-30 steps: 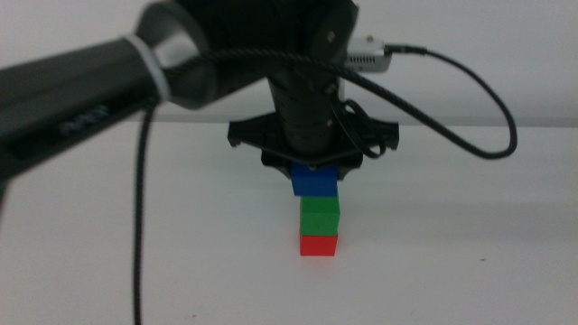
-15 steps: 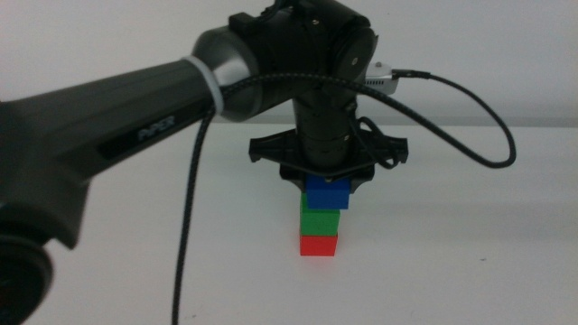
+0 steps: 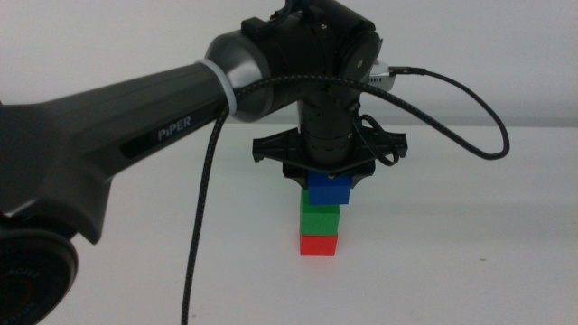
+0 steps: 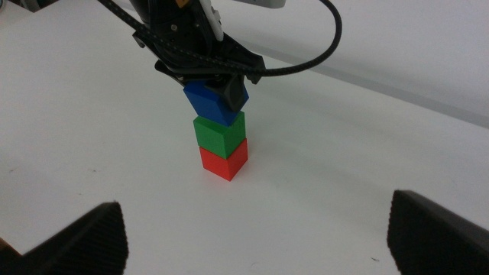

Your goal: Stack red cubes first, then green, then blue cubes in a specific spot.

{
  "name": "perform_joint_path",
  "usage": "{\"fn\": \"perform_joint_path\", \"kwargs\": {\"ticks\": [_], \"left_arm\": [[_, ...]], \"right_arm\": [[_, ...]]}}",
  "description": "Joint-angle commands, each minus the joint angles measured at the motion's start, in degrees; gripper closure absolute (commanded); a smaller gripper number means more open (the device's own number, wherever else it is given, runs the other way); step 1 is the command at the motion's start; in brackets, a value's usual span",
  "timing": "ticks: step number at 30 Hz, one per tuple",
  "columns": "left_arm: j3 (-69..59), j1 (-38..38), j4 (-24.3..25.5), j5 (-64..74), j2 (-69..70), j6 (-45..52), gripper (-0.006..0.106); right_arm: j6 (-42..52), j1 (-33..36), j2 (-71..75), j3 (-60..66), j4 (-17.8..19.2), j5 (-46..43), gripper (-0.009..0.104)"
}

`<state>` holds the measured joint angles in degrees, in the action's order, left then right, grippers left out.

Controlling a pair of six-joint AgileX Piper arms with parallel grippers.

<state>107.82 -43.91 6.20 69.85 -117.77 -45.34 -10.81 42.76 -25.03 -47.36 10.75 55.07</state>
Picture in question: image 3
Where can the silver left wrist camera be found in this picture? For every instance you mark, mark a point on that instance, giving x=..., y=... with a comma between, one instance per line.
x=381, y=79

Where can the green cube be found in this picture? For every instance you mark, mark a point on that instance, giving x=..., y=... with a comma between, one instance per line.
x=318, y=221

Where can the red cube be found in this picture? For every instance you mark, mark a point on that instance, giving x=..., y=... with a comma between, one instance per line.
x=318, y=246

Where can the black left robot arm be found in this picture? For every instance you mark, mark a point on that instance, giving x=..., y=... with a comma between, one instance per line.
x=90, y=126

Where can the blue cube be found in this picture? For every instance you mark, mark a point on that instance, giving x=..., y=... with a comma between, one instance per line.
x=329, y=194

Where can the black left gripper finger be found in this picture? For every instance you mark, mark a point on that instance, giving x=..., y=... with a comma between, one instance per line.
x=299, y=178
x=363, y=173

